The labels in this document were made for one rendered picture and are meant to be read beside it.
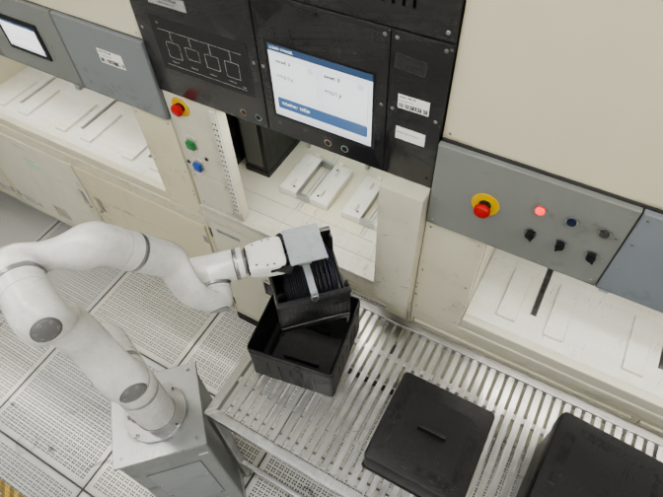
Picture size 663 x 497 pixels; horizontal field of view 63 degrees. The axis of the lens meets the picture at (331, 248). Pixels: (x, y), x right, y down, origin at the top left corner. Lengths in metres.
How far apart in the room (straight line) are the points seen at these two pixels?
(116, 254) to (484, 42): 0.83
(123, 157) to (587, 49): 1.85
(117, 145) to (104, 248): 1.38
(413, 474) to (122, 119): 1.89
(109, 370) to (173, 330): 1.47
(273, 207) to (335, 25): 0.98
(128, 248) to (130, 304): 1.84
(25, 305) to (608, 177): 1.16
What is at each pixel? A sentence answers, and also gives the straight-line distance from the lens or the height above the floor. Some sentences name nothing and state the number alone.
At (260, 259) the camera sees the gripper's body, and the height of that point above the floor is 1.27.
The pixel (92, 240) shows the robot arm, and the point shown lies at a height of 1.58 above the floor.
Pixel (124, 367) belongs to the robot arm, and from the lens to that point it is 1.43.
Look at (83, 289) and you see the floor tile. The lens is 3.19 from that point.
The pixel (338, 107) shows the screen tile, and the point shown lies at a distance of 1.36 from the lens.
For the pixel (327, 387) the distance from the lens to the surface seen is 1.70.
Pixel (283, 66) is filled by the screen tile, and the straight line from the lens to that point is 1.38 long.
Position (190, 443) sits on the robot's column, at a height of 0.76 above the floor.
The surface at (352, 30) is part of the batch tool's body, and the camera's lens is 1.22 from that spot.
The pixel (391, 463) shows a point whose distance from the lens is 1.61.
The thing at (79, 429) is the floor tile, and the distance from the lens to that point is 2.82.
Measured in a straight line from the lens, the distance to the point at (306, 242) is 1.44.
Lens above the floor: 2.41
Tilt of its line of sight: 54 degrees down
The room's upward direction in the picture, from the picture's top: 3 degrees counter-clockwise
